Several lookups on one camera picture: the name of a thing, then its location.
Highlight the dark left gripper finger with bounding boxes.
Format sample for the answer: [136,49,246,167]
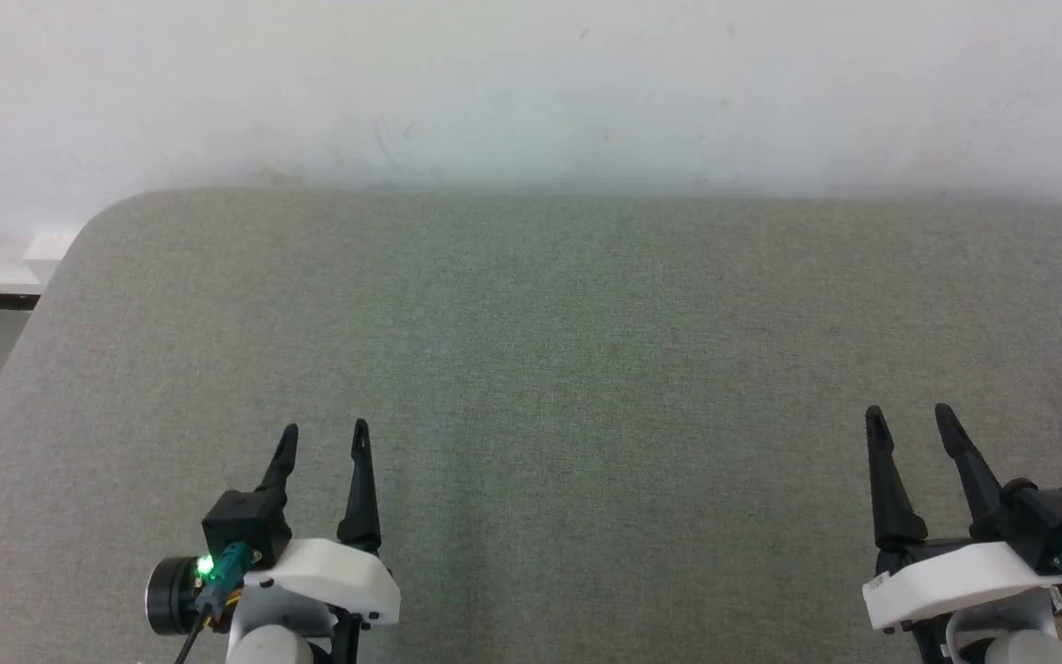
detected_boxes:
[254,424,301,504]
[337,419,384,554]

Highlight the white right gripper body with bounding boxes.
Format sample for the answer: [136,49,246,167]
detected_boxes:
[862,539,1062,664]

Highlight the left cable with teal plug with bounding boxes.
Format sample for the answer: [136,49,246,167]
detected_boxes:
[175,541,252,664]

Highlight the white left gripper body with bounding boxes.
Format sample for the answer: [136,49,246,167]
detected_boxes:
[222,538,402,664]

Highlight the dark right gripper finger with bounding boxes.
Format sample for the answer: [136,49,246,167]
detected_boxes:
[865,406,929,552]
[934,403,1007,542]

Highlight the grey-green fabric sofa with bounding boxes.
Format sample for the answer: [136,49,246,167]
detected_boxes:
[0,187,1062,664]

